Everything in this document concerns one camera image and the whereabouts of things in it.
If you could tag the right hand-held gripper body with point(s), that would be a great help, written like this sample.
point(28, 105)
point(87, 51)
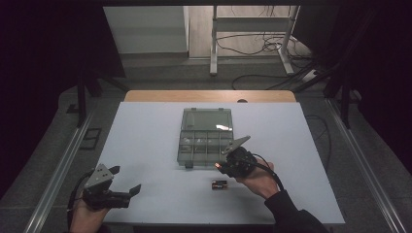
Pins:
point(241, 163)

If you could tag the white power strip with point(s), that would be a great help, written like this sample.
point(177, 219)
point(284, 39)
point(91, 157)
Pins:
point(310, 75)

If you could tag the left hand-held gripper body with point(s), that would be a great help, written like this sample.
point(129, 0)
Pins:
point(100, 195)

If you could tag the black floor plate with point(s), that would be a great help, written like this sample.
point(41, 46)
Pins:
point(90, 138)

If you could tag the white cabinet panel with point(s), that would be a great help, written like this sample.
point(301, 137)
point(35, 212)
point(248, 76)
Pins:
point(145, 29)

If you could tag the white metal desk frame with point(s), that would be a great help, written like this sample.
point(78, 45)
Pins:
point(213, 48)

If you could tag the black metal stand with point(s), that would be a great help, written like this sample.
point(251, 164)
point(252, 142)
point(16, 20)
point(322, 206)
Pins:
point(346, 100)
point(81, 100)

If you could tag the person's right hand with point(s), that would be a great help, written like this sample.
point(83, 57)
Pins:
point(262, 183)

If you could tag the person's left hand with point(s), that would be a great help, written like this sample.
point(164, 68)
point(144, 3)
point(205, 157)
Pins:
point(85, 221)

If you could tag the clear grey compartment storage box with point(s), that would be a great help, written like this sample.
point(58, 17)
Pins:
point(200, 145)

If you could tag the dark round table grommet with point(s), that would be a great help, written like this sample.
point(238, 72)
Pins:
point(242, 101)

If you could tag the wooden table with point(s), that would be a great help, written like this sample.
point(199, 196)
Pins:
point(194, 96)

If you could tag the aluminium floor rail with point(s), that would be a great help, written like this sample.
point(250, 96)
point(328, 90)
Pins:
point(366, 168)
point(58, 174)

